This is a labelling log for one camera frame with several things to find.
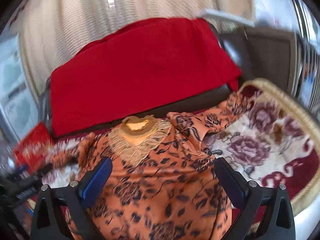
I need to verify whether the orange floral garment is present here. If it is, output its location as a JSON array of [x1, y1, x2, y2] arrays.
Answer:
[[50, 93, 251, 239]]

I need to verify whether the red tin box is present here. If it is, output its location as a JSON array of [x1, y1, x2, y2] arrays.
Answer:
[[13, 122, 54, 174]]

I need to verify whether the floral plush sofa cover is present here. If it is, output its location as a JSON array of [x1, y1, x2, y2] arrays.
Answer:
[[44, 79, 319, 215]]

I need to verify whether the dark brown leather sofa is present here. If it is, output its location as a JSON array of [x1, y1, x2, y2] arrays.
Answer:
[[39, 24, 295, 138]]

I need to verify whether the red blanket on sofa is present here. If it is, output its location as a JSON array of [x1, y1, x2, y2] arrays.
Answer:
[[50, 18, 241, 137]]

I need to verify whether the beige dotted curtain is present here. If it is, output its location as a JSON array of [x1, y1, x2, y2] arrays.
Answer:
[[9, 0, 255, 98]]

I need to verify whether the wooden baby crib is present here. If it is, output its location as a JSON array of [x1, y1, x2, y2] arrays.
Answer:
[[292, 0, 319, 114]]

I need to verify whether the white board on crib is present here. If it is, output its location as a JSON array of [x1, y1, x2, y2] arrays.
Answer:
[[198, 9, 255, 27]]

